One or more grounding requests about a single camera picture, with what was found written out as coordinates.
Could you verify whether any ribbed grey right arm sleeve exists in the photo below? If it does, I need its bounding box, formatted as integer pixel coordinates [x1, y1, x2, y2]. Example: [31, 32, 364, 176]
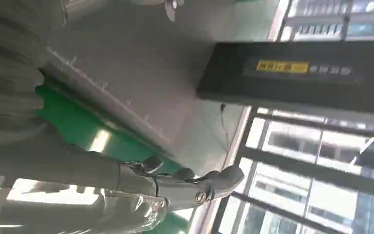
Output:
[0, 0, 68, 148]

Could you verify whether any black cable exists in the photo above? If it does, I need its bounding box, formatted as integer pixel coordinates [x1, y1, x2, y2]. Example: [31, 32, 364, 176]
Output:
[219, 102, 231, 148]

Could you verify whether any black cabinet with yellow label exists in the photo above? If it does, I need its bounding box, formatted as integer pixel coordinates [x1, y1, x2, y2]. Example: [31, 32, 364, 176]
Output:
[196, 40, 374, 116]

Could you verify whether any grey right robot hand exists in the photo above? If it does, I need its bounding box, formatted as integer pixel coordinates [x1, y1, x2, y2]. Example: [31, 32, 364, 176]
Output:
[0, 124, 246, 234]

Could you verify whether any dark metal window frame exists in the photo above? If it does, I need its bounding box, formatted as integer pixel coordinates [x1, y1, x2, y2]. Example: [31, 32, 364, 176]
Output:
[210, 106, 374, 234]

